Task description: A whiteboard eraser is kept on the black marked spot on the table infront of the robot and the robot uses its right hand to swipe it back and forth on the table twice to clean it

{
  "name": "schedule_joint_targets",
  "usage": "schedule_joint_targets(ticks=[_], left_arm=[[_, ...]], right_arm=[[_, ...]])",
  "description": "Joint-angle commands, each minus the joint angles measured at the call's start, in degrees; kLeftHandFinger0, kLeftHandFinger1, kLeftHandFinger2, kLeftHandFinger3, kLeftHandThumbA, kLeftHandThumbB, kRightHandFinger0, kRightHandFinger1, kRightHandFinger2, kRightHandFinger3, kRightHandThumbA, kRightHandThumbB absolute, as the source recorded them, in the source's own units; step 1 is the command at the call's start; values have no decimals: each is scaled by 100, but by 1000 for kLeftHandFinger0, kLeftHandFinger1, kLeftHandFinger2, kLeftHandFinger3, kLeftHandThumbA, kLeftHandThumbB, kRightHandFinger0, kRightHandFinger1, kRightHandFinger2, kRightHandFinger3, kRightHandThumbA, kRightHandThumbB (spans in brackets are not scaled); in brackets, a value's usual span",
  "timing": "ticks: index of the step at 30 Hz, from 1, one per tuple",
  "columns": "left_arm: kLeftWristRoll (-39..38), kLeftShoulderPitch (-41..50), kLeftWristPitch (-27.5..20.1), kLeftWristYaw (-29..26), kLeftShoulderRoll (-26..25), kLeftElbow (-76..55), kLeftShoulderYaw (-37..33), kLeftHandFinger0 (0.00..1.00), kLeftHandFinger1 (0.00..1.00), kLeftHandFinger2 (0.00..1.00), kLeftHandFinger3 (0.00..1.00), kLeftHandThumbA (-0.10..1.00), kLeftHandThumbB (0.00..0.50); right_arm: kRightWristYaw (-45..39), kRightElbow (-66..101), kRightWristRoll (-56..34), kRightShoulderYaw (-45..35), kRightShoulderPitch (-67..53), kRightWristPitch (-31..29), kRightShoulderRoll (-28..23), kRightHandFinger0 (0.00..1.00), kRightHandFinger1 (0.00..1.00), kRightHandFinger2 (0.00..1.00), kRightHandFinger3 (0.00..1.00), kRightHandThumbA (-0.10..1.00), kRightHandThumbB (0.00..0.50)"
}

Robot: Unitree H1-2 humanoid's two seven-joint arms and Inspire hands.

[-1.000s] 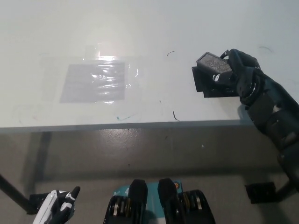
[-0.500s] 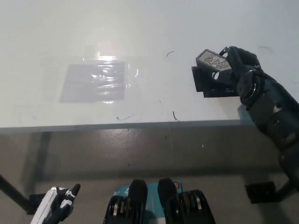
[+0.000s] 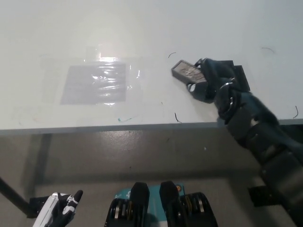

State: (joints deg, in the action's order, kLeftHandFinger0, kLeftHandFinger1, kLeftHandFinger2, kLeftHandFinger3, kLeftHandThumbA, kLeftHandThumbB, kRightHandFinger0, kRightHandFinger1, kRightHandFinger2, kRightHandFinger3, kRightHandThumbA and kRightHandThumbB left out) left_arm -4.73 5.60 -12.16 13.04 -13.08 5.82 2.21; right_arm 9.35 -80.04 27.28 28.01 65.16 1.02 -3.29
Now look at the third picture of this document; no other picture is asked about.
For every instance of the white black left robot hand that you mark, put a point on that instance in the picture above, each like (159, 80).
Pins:
(54, 210)

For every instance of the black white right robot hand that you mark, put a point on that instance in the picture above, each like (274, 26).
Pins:
(215, 75)

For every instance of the dark grey whiteboard eraser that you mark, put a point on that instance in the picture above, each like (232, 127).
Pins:
(187, 72)

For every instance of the black tape patch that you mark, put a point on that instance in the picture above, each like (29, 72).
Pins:
(242, 78)

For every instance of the black slanted table leg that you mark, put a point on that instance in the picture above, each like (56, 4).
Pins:
(13, 196)

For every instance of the clear plastic film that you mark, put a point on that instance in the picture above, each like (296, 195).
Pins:
(135, 92)

